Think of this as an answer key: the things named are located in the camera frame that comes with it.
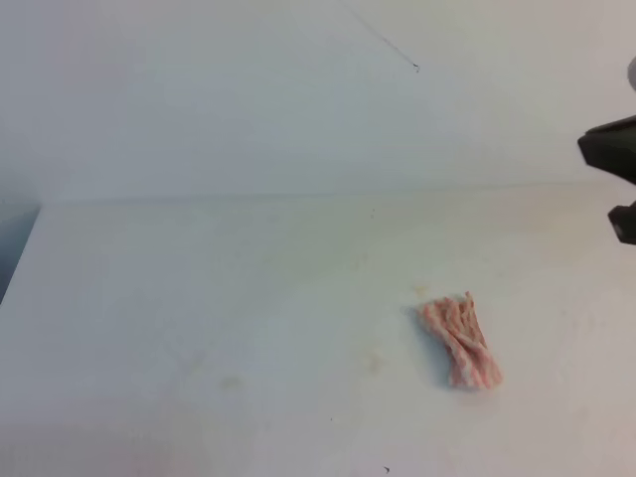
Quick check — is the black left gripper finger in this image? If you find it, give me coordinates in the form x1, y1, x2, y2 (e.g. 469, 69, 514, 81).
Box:
608, 203, 636, 243

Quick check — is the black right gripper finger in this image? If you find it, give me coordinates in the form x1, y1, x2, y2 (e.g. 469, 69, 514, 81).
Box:
577, 116, 636, 184

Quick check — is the pink white striped rag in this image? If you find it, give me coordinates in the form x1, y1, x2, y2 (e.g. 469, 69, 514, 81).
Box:
417, 292, 503, 391

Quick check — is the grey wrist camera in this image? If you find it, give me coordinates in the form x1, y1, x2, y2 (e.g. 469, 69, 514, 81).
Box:
627, 58, 636, 90

